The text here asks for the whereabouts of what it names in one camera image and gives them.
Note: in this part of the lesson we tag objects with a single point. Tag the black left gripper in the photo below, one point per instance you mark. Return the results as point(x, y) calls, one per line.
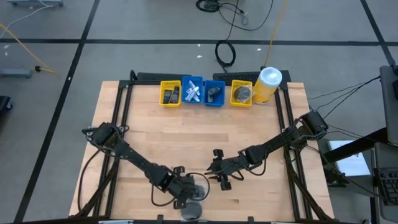
point(177, 186)

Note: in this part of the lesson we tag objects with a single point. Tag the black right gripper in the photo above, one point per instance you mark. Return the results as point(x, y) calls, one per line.
point(234, 165)

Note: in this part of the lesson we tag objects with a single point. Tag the gray deodorant bottle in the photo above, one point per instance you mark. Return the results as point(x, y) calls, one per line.
point(215, 91)
point(210, 99)

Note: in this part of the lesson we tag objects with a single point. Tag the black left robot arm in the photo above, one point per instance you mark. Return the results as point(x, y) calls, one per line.
point(136, 158)

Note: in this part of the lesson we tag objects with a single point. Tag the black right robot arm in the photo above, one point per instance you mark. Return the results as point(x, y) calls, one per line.
point(273, 143)

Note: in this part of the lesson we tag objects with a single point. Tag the blue plastic bin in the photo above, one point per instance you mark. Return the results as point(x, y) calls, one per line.
point(219, 101)
point(185, 85)

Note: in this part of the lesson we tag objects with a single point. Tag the yellow plastic bin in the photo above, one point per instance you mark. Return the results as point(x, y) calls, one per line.
point(234, 84)
point(170, 84)

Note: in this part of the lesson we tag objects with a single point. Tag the yellow canister with white lid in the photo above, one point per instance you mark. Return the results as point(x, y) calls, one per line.
point(270, 79)

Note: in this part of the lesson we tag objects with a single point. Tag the white paper sheet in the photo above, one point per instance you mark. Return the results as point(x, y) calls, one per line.
point(351, 161)

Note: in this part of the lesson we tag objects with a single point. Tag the black desk beam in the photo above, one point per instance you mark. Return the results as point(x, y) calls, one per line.
point(354, 148)

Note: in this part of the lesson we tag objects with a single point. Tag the gray laptop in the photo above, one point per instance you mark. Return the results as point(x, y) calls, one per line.
point(388, 186)

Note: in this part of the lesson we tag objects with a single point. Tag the black caster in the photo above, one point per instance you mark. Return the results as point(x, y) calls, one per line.
point(3, 104)

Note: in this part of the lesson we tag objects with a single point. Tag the gray stand foot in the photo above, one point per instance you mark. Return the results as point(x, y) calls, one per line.
point(35, 2)
point(15, 73)

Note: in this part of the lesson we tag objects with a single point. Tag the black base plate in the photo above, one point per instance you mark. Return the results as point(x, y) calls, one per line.
point(239, 75)
point(163, 76)

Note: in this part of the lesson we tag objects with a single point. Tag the black aluminium table frame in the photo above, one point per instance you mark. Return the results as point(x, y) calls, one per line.
point(140, 82)

